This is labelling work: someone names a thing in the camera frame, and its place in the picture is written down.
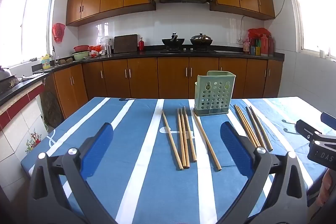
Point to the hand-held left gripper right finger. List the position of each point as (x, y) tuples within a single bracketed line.
[(232, 145)]

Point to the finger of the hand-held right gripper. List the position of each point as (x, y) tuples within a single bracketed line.
[(329, 119), (304, 127)]

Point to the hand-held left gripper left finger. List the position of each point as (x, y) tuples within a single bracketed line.
[(98, 145)]

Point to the dark bamboo chopstick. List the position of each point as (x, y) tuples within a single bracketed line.
[(255, 125), (260, 125)]

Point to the green perforated chopstick holder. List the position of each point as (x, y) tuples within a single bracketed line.
[(218, 78)]

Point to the person's right hand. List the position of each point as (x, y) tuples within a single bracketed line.
[(324, 187)]

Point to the dark sack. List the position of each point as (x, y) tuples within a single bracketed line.
[(51, 108)]

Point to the blue striped tablecloth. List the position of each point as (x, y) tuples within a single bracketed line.
[(147, 187)]

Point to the small white cup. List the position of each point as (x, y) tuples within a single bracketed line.
[(322, 54)]

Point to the yellow box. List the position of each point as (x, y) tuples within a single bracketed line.
[(258, 51)]

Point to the wooden base cabinets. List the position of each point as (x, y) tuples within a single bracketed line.
[(173, 77)]

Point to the green basin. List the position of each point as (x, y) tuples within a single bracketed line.
[(82, 55)]

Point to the teal box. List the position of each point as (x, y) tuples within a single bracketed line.
[(252, 50)]

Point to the crumpled red plastic bag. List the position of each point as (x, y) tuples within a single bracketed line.
[(95, 50)]

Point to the grey rag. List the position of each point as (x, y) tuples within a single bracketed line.
[(31, 77)]

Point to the steel cup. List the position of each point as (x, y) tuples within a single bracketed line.
[(108, 50)]

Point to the yellow detergent bottle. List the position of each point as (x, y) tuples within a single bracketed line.
[(46, 62)]

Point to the red basin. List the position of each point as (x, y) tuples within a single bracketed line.
[(81, 48)]

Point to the pink label bottle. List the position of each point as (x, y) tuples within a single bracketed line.
[(246, 47)]

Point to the sink faucet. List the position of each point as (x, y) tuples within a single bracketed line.
[(54, 52)]

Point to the black kitchen countertop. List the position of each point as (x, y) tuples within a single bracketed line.
[(147, 54)]

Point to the gas stove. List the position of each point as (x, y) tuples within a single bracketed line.
[(187, 51)]

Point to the white plastic bag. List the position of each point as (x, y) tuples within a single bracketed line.
[(107, 40)]

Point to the dark cutting board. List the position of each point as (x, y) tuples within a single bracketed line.
[(125, 43)]

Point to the dark pot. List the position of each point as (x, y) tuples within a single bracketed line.
[(9, 85)]

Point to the black wok with lid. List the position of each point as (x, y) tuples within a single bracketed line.
[(201, 40)]

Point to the red bottle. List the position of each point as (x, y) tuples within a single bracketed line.
[(141, 45)]

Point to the metal kettle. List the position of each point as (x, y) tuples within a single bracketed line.
[(4, 74)]

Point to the hanging red plastic bag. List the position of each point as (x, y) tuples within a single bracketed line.
[(58, 32)]

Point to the wall socket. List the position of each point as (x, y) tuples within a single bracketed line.
[(239, 42)]

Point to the window with white frame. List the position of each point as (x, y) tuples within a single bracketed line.
[(312, 11)]

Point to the window with grey frame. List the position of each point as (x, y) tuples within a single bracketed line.
[(29, 24)]

